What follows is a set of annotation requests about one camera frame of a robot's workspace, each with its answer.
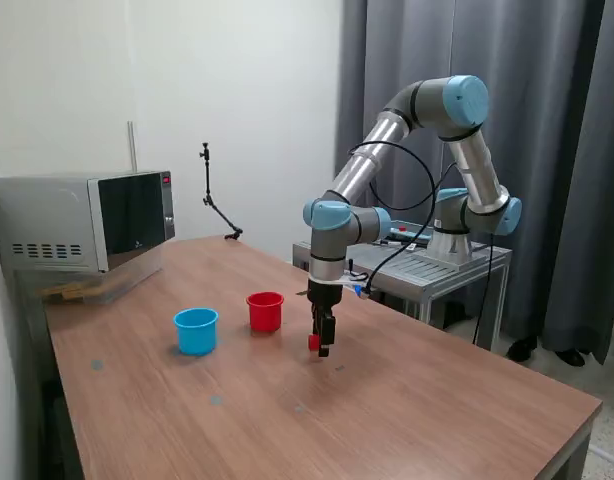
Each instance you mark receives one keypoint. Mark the blue plastic cup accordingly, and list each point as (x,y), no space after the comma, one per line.
(197,335)

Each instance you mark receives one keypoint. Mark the black shoe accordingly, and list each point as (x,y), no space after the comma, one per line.
(522,350)
(571,357)

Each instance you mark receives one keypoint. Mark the grey-blue tape spot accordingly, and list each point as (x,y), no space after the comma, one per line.
(96,365)

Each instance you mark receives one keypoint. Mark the silver microwave oven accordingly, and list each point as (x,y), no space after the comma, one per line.
(52,215)

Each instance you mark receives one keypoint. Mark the silver blue UR5e robot arm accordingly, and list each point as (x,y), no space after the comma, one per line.
(362,165)

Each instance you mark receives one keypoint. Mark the grey curtain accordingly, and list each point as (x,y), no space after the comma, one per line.
(562,150)

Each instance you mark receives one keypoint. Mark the red plastic cup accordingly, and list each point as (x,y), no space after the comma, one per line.
(264,315)

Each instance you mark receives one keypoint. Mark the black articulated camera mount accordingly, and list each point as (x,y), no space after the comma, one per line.
(207,175)

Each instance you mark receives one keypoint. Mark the red cube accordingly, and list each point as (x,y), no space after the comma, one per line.
(313,342)

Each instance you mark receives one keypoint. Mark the white wall conduit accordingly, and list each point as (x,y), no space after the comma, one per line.
(132,145)

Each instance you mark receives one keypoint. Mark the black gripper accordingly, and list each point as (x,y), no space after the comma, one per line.
(325,294)

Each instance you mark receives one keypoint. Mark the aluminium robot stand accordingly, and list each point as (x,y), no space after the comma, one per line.
(437,272)

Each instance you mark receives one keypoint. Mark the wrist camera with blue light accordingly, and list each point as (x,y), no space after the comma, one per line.
(363,290)

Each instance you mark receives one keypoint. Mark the wooden plank pieces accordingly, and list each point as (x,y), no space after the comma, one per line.
(72,292)

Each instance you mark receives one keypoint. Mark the robot teach pendant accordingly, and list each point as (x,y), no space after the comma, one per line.
(412,231)

